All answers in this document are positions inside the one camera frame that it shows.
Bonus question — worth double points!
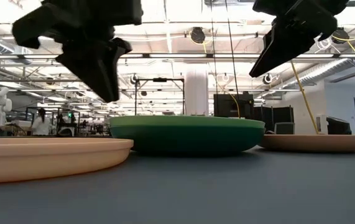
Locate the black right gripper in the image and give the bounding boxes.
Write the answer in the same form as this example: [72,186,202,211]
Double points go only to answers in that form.
[249,0,349,78]

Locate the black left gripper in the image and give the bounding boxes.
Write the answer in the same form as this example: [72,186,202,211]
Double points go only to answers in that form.
[12,0,144,103]

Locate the pink plastic plate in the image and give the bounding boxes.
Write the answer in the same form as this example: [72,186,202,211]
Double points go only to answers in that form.
[259,134,355,154]

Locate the peach plastic plate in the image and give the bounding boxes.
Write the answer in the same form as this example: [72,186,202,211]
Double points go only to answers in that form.
[0,138,134,185]

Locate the black partition panels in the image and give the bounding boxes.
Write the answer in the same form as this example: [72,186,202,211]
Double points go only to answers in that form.
[253,105,295,133]

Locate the person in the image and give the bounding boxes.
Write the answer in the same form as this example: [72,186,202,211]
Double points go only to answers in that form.
[31,108,53,136]

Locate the black monitor screen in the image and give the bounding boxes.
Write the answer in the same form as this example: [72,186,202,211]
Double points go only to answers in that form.
[213,93,255,119]

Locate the grey box monitor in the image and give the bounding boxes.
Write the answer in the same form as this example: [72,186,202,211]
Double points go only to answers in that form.
[274,121,296,135]

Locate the white round column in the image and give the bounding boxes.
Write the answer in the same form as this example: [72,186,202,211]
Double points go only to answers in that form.
[185,70,210,116]

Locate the dark green plastic plate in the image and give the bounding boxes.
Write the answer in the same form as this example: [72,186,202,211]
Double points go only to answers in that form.
[108,124,265,154]

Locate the thick yellow cable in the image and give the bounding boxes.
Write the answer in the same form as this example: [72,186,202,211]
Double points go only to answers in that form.
[290,61,320,135]

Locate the black metal frame stand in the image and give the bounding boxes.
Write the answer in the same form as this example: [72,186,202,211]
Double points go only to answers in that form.
[134,77,186,116]

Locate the thin black hanging cable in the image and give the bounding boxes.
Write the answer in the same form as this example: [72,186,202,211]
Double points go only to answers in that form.
[210,0,219,94]

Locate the black frame workstation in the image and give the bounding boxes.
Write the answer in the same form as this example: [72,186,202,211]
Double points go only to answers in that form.
[51,106,81,136]

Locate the thin yellow cable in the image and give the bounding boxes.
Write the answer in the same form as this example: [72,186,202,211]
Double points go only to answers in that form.
[223,90,241,119]

